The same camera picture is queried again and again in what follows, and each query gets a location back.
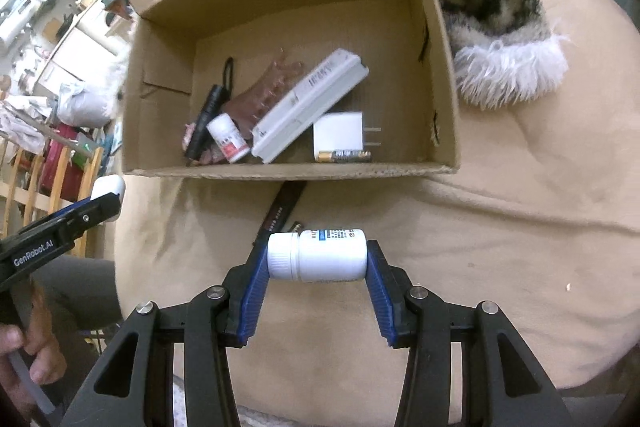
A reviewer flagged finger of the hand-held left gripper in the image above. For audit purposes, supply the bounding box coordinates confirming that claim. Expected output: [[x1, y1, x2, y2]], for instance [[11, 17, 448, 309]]
[[25, 201, 101, 230], [50, 194, 122, 243]]

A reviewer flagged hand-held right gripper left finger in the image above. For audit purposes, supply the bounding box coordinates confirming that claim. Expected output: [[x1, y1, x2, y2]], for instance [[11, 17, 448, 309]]
[[62, 239, 273, 427]]

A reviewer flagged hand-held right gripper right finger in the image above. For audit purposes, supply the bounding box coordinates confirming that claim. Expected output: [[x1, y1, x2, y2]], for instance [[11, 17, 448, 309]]
[[365, 239, 573, 427]]

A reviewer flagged white rounded case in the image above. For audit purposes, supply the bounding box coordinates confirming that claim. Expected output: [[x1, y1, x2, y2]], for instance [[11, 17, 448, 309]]
[[90, 174, 127, 224]]

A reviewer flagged white pill bottle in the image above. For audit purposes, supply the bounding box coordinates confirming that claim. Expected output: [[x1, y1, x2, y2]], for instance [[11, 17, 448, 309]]
[[267, 229, 369, 283]]

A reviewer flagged gold and black battery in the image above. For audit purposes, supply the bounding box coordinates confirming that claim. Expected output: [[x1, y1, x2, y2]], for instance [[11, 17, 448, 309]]
[[316, 149, 372, 162]]

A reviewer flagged black flashlight with strap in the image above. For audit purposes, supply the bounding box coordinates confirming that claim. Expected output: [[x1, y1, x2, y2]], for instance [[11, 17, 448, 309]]
[[185, 57, 237, 160]]

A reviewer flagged long white box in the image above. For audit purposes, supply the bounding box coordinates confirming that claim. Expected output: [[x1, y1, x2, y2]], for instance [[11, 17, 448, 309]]
[[250, 48, 370, 164]]

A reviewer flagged brown cardboard box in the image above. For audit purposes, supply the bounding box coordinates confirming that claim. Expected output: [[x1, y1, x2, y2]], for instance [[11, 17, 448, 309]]
[[121, 0, 461, 181]]

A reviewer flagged person's left hand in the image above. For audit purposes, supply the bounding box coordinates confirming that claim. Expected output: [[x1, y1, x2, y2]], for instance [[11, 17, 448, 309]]
[[0, 282, 68, 413]]

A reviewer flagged red bag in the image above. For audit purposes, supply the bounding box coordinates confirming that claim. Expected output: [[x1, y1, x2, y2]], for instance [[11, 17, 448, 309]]
[[37, 124, 88, 202]]

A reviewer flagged person's left leg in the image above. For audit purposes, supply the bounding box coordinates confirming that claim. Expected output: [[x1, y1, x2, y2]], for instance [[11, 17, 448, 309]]
[[30, 254, 123, 408]]

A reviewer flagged person's leg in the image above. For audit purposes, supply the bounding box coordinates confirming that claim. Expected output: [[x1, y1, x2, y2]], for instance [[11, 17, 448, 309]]
[[547, 377, 616, 427], [30, 254, 123, 408]]

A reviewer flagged white plastic bag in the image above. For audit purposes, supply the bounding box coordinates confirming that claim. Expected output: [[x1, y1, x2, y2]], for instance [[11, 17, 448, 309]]
[[57, 82, 118, 128]]

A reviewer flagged beige blanket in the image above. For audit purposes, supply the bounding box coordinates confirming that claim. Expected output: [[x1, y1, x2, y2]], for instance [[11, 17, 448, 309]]
[[102, 0, 640, 427]]

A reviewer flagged small white red-label bottle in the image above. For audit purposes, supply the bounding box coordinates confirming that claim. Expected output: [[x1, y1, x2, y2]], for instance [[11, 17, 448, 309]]
[[206, 114, 251, 164]]

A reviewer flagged cluttered white shelf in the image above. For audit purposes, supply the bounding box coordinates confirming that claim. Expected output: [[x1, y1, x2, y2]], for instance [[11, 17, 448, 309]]
[[0, 0, 136, 82]]

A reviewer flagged white cube plug charger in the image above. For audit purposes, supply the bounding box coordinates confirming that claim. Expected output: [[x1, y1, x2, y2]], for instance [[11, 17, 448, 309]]
[[313, 111, 383, 160]]

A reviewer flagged person's right leg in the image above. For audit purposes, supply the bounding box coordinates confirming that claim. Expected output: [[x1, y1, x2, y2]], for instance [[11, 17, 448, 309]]
[[547, 377, 616, 427]]

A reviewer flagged leopard print fuzzy slipper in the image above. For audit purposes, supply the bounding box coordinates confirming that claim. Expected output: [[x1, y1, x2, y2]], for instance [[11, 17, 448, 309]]
[[410, 0, 571, 110]]

